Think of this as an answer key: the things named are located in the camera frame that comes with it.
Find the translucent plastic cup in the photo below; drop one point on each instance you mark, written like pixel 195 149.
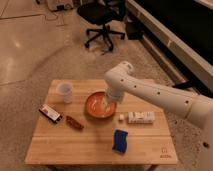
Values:
pixel 65 91

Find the black office chair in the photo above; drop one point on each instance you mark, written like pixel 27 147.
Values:
pixel 101 14

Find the blue sponge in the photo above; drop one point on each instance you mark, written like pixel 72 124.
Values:
pixel 120 141

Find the black and white packet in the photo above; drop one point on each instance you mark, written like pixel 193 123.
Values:
pixel 50 113

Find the wooden table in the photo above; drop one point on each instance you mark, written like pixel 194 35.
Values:
pixel 60 144

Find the black box on floor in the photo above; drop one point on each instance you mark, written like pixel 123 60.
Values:
pixel 134 30

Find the small white cube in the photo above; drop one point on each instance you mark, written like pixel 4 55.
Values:
pixel 121 117

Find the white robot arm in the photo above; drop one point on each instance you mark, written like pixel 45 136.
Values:
pixel 195 108

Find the white rectangular box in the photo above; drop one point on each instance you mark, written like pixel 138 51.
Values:
pixel 141 117

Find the orange ceramic bowl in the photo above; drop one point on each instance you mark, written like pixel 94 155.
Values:
pixel 97 106

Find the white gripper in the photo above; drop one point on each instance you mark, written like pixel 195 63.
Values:
pixel 114 96

